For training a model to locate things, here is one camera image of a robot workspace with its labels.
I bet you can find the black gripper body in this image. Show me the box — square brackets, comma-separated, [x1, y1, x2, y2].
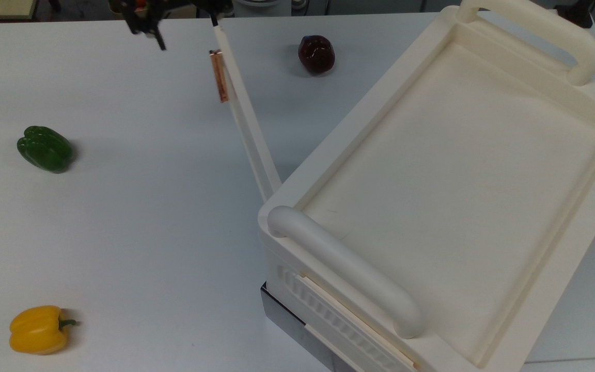
[109, 0, 234, 37]

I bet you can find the copper door handle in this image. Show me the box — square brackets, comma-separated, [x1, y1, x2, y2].
[209, 49, 229, 103]

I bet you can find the cream cabinet door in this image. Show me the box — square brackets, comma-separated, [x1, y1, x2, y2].
[213, 25, 283, 203]

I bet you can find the cream plastic cabinet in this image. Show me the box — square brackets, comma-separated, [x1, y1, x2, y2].
[257, 4, 595, 372]

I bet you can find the dark red bell pepper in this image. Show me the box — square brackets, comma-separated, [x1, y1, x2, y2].
[297, 35, 336, 76]

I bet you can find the green bell pepper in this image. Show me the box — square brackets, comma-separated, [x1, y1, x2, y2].
[17, 126, 73, 174]

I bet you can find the yellow bell pepper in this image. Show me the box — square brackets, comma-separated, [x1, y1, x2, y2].
[9, 305, 79, 355]

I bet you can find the black stand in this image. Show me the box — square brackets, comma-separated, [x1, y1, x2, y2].
[554, 0, 595, 29]

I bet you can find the long cream cabinet handle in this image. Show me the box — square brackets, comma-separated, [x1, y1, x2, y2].
[267, 206, 424, 340]

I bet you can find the shiny metal base plate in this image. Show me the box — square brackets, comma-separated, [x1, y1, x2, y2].
[260, 282, 356, 372]

